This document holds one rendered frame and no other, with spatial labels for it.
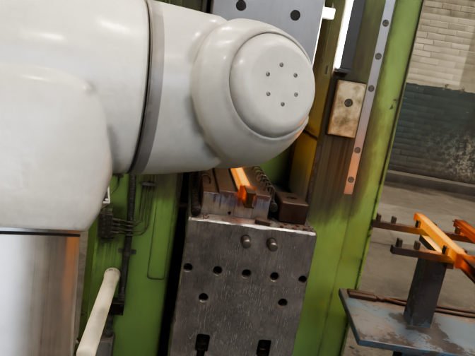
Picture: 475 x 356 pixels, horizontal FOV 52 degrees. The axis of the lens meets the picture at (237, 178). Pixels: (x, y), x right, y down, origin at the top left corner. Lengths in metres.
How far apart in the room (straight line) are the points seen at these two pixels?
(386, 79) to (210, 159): 1.33
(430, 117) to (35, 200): 7.43
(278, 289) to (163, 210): 0.44
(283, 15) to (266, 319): 0.88
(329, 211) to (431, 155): 6.12
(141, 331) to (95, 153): 1.48
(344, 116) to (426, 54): 6.04
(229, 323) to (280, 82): 1.26
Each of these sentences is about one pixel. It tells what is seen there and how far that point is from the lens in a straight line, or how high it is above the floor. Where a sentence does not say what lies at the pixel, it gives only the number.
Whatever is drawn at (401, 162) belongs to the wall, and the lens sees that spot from 7.64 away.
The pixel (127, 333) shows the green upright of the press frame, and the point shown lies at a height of 0.41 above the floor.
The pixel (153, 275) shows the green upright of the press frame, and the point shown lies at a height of 0.63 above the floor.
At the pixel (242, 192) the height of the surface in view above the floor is 1.00.
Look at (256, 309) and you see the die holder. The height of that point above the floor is 0.65.
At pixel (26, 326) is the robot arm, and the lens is 0.32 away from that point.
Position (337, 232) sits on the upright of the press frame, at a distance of 1.69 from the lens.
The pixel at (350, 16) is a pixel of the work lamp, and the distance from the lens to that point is 1.56.
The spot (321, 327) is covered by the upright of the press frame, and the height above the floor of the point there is 0.50.
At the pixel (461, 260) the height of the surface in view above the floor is 0.99.
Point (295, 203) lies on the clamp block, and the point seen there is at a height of 0.98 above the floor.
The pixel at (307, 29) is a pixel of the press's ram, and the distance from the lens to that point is 1.41.
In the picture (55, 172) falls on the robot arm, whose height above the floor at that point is 1.28.
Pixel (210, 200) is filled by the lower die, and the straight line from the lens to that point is 1.44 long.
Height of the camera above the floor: 1.36
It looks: 13 degrees down
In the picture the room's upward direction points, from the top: 9 degrees clockwise
